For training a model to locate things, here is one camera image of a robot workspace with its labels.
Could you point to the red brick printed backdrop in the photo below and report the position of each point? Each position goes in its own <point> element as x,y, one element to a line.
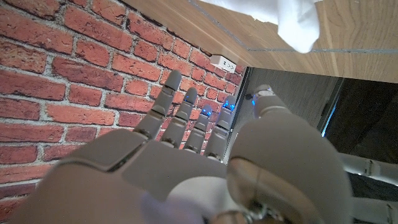
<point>77,77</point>

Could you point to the white power strip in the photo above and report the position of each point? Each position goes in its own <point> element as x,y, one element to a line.
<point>224,63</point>

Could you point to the white handkerchief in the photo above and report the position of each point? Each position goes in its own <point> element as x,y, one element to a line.
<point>295,28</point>

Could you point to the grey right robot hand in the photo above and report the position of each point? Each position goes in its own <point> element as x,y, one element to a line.
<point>186,174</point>

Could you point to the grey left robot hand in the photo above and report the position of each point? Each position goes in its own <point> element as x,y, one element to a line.
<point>373,168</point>

